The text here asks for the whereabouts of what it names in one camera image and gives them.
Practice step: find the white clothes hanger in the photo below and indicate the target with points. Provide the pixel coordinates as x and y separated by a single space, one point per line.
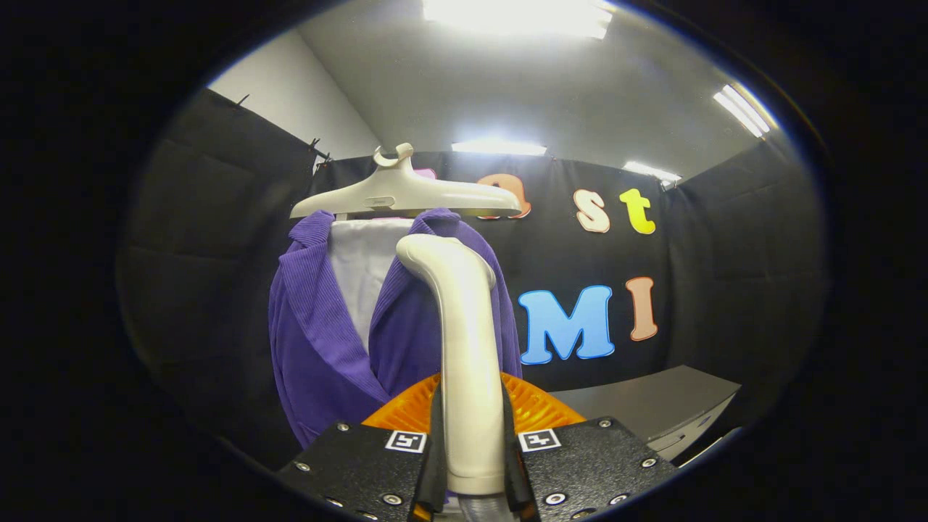
406 194

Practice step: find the large ceiling light panel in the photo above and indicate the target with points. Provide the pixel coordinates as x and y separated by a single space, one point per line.
518 18

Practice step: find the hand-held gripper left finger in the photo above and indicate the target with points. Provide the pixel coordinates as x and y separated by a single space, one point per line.
437 464

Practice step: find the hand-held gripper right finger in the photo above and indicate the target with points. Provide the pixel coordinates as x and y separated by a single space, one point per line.
511 471

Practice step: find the white garment steamer head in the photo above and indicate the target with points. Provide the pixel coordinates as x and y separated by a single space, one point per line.
471 362

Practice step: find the grey cabinet with dark top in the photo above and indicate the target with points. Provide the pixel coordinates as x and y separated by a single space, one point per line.
652 399

